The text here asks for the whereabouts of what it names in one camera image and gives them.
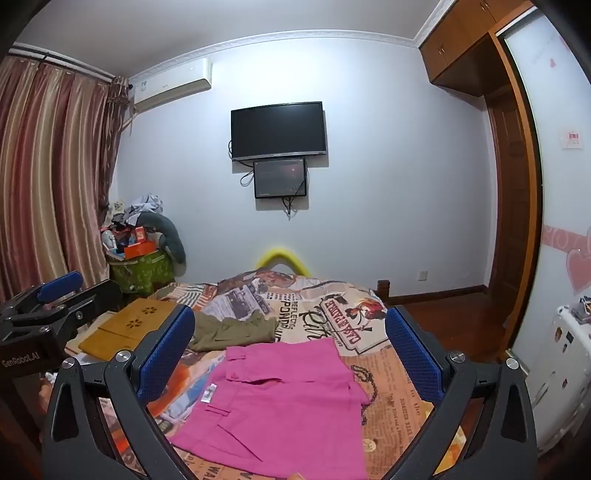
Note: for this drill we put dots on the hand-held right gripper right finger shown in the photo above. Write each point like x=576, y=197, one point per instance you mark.
x=413, y=355

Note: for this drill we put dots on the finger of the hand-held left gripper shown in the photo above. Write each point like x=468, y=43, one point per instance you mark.
x=60, y=284
x=92, y=295

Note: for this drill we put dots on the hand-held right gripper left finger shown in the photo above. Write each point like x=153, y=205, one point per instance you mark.
x=168, y=355

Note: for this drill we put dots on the pink pants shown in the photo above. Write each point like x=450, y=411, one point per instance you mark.
x=277, y=406

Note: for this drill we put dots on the olive green pants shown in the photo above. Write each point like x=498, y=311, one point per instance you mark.
x=231, y=332

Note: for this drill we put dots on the wooden folding board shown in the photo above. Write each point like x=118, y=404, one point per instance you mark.
x=124, y=323

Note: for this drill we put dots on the orange box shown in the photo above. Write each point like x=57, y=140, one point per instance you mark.
x=138, y=251

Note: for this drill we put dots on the wooden bedpost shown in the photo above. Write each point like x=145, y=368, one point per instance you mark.
x=383, y=293

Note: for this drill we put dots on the printed blanket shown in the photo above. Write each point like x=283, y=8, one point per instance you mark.
x=323, y=318

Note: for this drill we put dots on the grey plush pillow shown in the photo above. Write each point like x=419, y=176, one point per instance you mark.
x=168, y=233

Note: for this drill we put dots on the pile of clothes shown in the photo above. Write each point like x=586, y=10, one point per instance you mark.
x=138, y=205

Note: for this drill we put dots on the striped red curtain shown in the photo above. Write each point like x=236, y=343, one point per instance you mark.
x=51, y=175

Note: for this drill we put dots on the yellow foam tube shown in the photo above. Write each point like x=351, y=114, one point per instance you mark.
x=277, y=254

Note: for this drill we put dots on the white appliance with stickers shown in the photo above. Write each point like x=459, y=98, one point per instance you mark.
x=561, y=369

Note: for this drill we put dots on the wooden door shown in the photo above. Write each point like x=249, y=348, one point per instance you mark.
x=512, y=207

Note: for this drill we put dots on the white wardrobe door pink hearts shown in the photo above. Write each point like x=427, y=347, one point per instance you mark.
x=563, y=207

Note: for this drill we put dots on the white air conditioner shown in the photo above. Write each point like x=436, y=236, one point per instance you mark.
x=171, y=83

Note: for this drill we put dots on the wooden overhead cabinet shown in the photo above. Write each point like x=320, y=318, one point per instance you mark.
x=461, y=46

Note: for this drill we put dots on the small black wall monitor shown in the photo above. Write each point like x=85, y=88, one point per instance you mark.
x=279, y=179

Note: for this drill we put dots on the white curtain rail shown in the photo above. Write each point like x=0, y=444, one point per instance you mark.
x=60, y=57

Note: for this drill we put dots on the black wall television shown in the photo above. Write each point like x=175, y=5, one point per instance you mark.
x=279, y=131

